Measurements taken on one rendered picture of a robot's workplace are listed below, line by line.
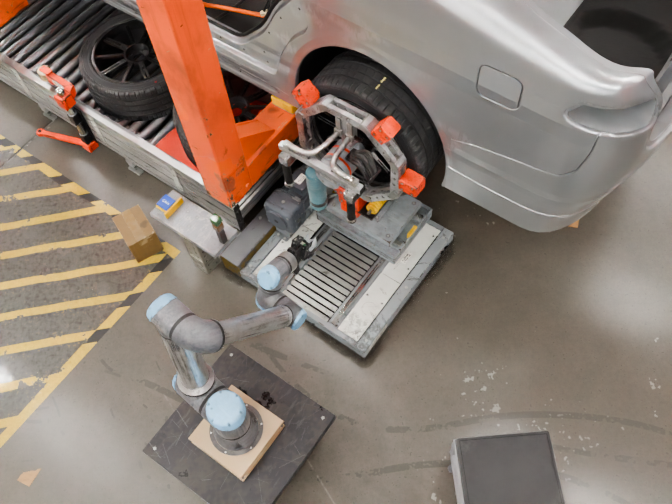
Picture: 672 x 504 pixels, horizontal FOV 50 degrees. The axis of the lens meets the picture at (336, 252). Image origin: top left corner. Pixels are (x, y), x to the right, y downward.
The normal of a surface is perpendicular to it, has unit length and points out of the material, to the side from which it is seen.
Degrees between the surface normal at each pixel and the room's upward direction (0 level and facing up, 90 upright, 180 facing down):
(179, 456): 0
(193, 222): 0
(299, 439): 0
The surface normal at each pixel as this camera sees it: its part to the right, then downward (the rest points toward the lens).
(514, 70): -0.59, 0.63
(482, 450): -0.06, -0.50
